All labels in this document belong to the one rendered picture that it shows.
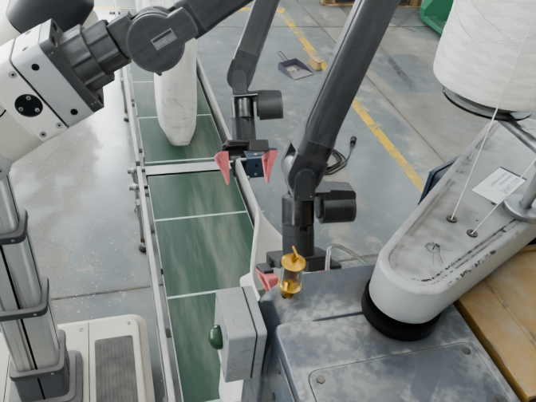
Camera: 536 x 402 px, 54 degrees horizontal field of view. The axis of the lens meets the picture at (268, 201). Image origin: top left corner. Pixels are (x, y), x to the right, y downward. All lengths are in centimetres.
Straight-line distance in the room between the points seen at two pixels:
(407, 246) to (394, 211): 243
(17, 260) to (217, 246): 90
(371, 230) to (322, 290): 224
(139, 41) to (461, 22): 41
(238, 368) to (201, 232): 151
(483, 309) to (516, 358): 7
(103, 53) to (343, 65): 35
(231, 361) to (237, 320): 5
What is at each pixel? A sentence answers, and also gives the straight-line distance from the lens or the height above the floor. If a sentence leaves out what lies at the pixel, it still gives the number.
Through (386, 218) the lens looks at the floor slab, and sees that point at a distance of 298.
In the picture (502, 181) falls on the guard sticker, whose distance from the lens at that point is 79.
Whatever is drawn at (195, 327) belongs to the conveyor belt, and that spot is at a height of 38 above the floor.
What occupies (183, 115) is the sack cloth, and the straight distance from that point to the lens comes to 259.
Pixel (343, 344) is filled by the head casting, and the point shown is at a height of 134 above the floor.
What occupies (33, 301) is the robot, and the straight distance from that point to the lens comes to 150.
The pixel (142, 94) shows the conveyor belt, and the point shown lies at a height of 38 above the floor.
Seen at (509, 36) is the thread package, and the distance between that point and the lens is 67.
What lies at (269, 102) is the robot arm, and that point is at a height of 123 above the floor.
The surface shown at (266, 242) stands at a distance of 124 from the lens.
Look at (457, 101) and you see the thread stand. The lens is 74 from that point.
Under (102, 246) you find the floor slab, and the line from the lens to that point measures 265.
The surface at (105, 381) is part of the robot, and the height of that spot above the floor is 26.
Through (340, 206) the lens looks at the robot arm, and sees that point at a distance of 90.
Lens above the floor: 181
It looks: 38 degrees down
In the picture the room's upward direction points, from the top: 7 degrees clockwise
